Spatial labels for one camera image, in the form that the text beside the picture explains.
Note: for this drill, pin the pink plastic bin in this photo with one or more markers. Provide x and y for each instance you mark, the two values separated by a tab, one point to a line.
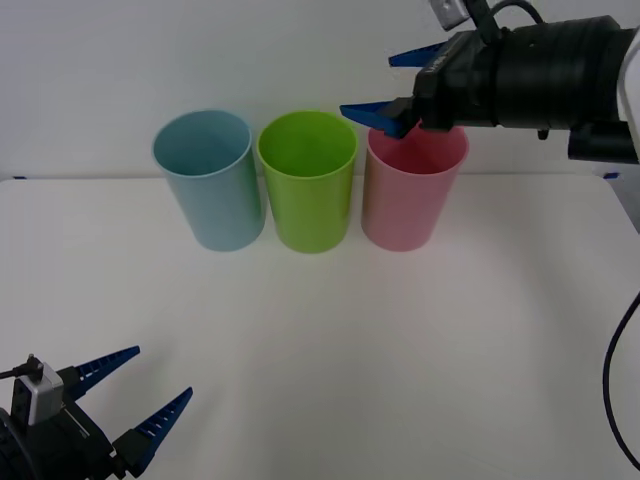
400	210

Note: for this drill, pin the pale blue plastic bin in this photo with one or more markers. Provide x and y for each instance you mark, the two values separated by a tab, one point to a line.
220	210

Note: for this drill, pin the green plastic bin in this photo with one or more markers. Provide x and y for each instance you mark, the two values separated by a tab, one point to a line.
310	215

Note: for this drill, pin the silver and black right arm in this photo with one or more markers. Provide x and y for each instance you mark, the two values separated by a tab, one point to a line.
550	70

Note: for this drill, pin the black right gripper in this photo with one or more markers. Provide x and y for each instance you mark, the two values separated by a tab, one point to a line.
460	85

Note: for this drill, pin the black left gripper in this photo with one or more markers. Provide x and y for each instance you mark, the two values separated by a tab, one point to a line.
70	445

